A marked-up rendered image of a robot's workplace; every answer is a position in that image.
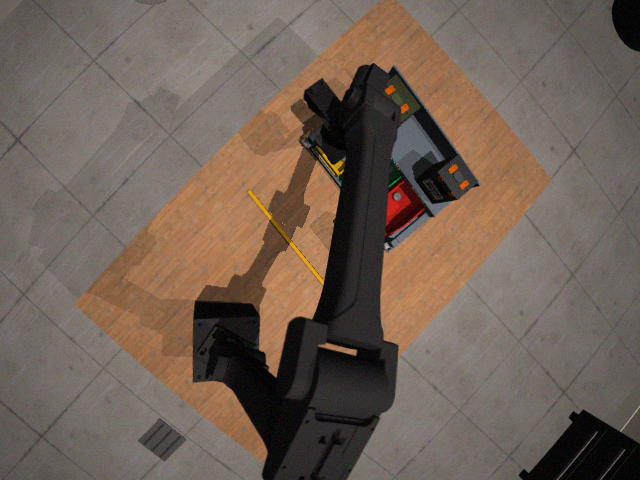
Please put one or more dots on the yellow bar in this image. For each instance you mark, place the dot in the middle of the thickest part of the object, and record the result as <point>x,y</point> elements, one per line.
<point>285,236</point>

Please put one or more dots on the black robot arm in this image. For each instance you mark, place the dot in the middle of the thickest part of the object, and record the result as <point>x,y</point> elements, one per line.
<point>327,392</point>

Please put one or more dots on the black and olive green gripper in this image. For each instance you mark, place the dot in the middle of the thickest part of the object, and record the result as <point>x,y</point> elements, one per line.
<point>334,152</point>

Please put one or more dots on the dark grey shelf rack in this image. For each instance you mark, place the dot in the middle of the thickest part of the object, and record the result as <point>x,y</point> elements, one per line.
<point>420,143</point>

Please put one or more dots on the green open bin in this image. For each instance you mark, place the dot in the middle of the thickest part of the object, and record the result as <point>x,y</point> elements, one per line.
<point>394,176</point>

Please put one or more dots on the yellow bin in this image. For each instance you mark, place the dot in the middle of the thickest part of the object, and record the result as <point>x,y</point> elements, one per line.
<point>333,168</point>

